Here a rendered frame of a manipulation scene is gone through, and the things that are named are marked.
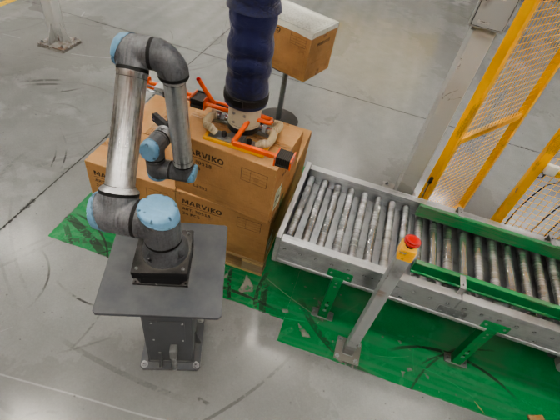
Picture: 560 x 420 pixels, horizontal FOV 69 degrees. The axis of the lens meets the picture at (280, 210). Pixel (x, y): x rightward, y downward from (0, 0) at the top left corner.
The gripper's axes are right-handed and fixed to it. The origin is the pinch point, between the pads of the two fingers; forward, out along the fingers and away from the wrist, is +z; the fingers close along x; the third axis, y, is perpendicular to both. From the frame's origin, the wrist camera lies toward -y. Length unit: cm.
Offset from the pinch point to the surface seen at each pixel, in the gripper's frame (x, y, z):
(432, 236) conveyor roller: -52, 148, 27
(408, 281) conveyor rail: -48, 135, -16
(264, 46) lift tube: 40, 36, 8
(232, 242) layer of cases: -82, 34, -4
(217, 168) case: -26.0, 22.0, -4.1
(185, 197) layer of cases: -56, 2, -4
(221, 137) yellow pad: -10.5, 20.5, 2.2
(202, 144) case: -14.0, 12.4, -3.4
